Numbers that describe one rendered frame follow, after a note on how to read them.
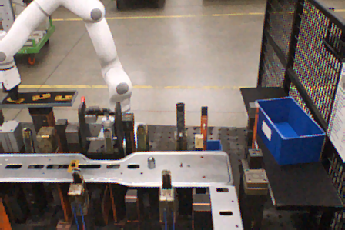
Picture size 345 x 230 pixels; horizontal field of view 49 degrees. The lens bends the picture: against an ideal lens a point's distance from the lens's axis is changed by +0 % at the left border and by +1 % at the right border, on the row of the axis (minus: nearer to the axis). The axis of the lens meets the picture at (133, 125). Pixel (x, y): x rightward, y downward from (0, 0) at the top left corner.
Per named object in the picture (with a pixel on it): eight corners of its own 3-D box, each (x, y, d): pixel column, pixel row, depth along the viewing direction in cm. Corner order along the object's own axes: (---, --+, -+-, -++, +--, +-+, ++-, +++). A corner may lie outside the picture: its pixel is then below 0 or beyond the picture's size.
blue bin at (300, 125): (279, 166, 148) (283, 138, 141) (252, 125, 173) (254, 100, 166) (320, 161, 148) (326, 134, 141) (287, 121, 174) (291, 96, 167)
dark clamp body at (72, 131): (72, 196, 191) (58, 134, 171) (78, 179, 202) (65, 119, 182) (93, 196, 190) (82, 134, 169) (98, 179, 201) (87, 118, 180)
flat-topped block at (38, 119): (45, 175, 207) (26, 104, 183) (49, 165, 214) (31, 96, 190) (62, 175, 206) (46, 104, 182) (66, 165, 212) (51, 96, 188)
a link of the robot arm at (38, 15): (51, 21, 160) (2, 69, 164) (48, 12, 173) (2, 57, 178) (36, 5, 155) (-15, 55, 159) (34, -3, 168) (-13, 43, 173)
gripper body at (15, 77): (7, 59, 180) (12, 81, 186) (-9, 68, 173) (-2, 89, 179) (18, 61, 177) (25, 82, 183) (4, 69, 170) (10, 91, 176)
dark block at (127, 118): (128, 189, 191) (121, 120, 169) (130, 181, 197) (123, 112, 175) (139, 189, 191) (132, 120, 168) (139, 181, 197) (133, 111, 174)
